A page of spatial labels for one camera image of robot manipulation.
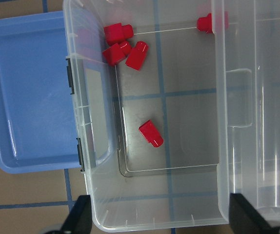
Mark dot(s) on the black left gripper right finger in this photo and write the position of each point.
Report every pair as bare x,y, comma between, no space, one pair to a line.
245,219

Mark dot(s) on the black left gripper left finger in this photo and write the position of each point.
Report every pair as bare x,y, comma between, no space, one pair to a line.
79,220

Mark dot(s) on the clear plastic box lid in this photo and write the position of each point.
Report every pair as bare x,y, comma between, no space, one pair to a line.
247,46

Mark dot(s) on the clear plastic storage box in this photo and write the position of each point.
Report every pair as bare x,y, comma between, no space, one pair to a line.
175,185

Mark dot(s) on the lone red block in box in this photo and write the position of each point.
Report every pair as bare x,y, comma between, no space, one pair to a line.
204,24

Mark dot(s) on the blue plastic tray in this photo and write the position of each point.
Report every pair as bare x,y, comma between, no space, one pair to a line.
55,94

